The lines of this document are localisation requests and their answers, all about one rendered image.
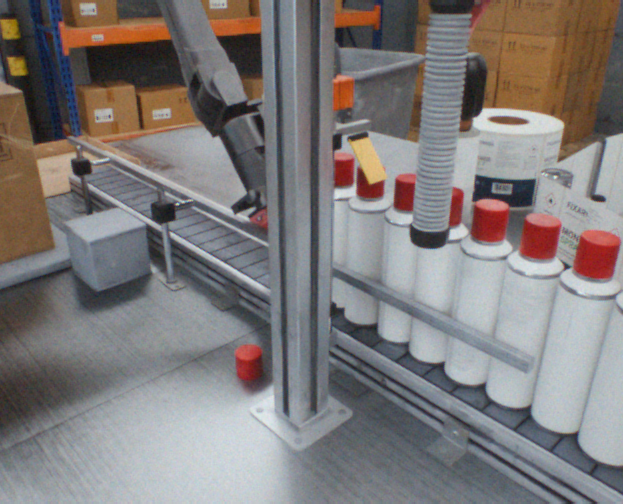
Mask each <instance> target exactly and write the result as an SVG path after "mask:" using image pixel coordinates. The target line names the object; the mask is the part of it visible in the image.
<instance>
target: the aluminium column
mask: <svg viewBox="0 0 623 504"><path fill-rule="evenodd" d="M260 7H261V37H262V67H263V98H264V128H265V159H266V190H267V221H268V252H269V283H270V314H271V343H273V374H274V405H275V411H276V412H277V414H279V415H280V416H281V417H282V418H284V419H285V420H286V421H287V422H290V423H291V424H292V425H293V426H295V427H296V428H297V429H299V430H300V429H302V428H303V427H306V426H307V425H309V424H310V423H312V422H313V421H315V420H317V419H318V418H320V417H321V416H324V415H325V414H327V412H328V374H329V314H330V253H331V192H332V132H333V71H334V11H335V0H260Z"/></svg>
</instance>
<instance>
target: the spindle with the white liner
mask: <svg viewBox="0 0 623 504"><path fill-rule="evenodd" d="M466 54H467V56H468V58H467V59H466V60H465V61H467V65H466V66H464V67H466V71H465V72H463V73H465V75H466V77H465V79H463V80H464V81H465V84H464V85H462V86H464V91H462V93H463V94H464V96H463V98H461V99H463V103H462V104H461V105H462V109H461V112H462V115H461V116H460V118H461V121H460V122H459V123H460V128H459V130H460V133H459V134H458V135H459V139H458V146H456V148H458V151H456V157H455V168H454V174H453V175H454V179H453V185H452V186H453V187H458V188H461V189H462V190H463V191H464V193H465V194H464V203H463V211H462V222H461V223H462V224H463V225H464V226H465V227H466V229H467V225H469V223H470V218H469V216H470V209H471V200H472V191H473V185H475V174H476V167H477V160H478V151H479V142H480V137H481V132H480V130H479V129H477V128H476V127H474V126H473V120H474V118H477V117H478V116H480V114H481V113H482V111H483V104H484V98H485V89H486V81H487V74H488V68H487V63H486V60H485V58H484V56H483V55H481V53H477V52H473V51H468V52H466Z"/></svg>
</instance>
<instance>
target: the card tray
mask: <svg viewBox="0 0 623 504"><path fill-rule="evenodd" d="M77 138H79V139H81V141H83V142H85V143H87V144H89V145H91V146H93V147H96V148H98V149H101V150H103V151H108V152H110V153H112V154H115V155H117V156H119V157H122V158H124V160H126V161H128V162H130V163H132V164H135V165H137V166H139V167H141V165H140V159H139V158H136V157H134V156H131V155H129V154H127V153H124V152H122V151H120V150H118V149H116V148H112V147H110V146H108V145H106V144H104V143H102V142H99V140H97V139H95V138H92V137H90V136H87V135H86V136H81V137H77ZM35 151H36V157H37V161H38V166H39V171H40V176H41V181H42V185H43V190H44V196H45V199H48V198H52V197H57V196H61V195H65V194H69V192H71V190H70V184H69V179H68V177H69V176H73V172H72V168H71V163H70V161H71V159H76V157H77V154H76V147H74V146H72V145H70V144H68V143H67V140H63V141H58V142H52V143H46V144H41V145H35ZM82 152H83V156H85V157H87V159H89V160H90V161H96V160H100V158H98V157H96V156H93V155H91V154H89V153H87V152H85V151H83V150H82Z"/></svg>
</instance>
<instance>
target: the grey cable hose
mask: <svg viewBox="0 0 623 504"><path fill-rule="evenodd" d="M428 4H429V6H430V9H431V11H432V13H430V14H429V16H430V17H432V20H431V19H430V21H429V24H430V25H431V26H430V27H429V28H428V30H429V31H431V32H430V33H428V37H429V38H430V40H428V41H427V44H428V45H429V46H428V47H427V51H429V52H428V53H427V54H426V58H428V60H426V64H427V65H428V66H426V67H424V70H426V71H427V72H425V77H426V79H425V80H423V83H425V84H426V85H423V89H425V91H423V92H422V96H423V98H422V102H424V103H422V104H421V107H422V108H424V109H421V115H422V116H421V117H420V119H421V122H420V126H421V127H420V129H419V132H420V134H419V138H420V139H419V141H418V142H419V144H418V157H417V160H418V161H417V168H416V180H415V182H416V184H415V191H414V192H415V194H414V205H413V217H412V219H413V220H412V222H411V223H410V229H409V235H410V240H411V242H412V243H413V244H414V246H416V247H418V248H423V249H430V250H431V249H440V248H443V247H445V246H446V243H447V240H448V239H449V235H450V226H449V224H448V222H449V215H450V214H449V213H450V205H451V203H450V202H451V196H452V188H453V187H452V185H453V179H454V175H453V174H454V168H455V157H456V151H458V148H456V146H458V139H459V135H458V134H459V133H460V130H459V128H460V123H459V122H460V121H461V118H460V116H461V115H462V112H461V109H462V105H461V104H462V103H463V99H461V98H463V96H464V94H463V93H462V91H464V86H462V85H464V84H465V81H464V80H463V79H465V77H466V75H465V73H463V72H465V71H466V67H464V66H466V65H467V61H465V60H466V59H467V58H468V56H467V54H466V52H468V48H467V47H466V46H468V45H469V42H468V41H467V40H468V39H469V38H470V34H468V32H470V30H471V28H470V27H468V26H469V25H471V21H469V19H471V18H472V14H471V13H470V12H471V10H472V9H473V7H474V6H475V0H430V3H428Z"/></svg>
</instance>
